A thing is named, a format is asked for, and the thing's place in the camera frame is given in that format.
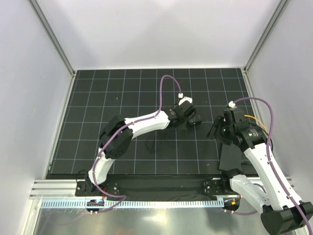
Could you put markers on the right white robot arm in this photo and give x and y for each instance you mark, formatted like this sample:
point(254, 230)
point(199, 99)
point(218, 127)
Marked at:
point(280, 208)

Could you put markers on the left aluminium frame post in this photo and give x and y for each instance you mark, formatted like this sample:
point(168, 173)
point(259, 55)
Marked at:
point(51, 35)

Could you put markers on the aluminium front rail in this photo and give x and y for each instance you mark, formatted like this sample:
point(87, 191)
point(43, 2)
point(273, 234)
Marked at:
point(67, 188)

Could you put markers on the black power adapter with cord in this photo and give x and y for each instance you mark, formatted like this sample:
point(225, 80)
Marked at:
point(171, 135)

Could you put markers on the black network switch box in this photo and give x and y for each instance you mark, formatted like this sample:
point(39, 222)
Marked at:
point(230, 157)

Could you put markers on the right aluminium frame post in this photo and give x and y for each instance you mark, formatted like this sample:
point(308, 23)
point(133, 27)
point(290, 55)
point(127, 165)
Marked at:
point(282, 4)

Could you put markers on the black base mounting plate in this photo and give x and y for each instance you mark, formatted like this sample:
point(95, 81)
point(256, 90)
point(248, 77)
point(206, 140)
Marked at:
point(156, 187)

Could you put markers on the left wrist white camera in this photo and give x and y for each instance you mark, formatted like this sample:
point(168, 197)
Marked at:
point(184, 99)

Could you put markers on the black grid cutting mat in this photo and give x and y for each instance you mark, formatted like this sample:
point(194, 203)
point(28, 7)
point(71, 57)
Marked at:
point(99, 95)

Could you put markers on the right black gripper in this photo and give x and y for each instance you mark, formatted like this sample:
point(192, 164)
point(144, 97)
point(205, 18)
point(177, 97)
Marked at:
point(213, 131)

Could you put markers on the white slotted cable duct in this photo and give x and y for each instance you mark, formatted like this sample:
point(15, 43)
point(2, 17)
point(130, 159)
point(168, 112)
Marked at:
point(89, 203)

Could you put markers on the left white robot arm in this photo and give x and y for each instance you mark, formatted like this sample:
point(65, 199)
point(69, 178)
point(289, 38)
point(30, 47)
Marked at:
point(116, 137)

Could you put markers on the aluminium frame post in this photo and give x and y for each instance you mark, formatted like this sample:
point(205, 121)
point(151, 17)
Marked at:
point(51, 35)
point(282, 4)

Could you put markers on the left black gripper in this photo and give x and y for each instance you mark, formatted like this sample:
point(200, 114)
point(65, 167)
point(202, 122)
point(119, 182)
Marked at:
point(186, 120)

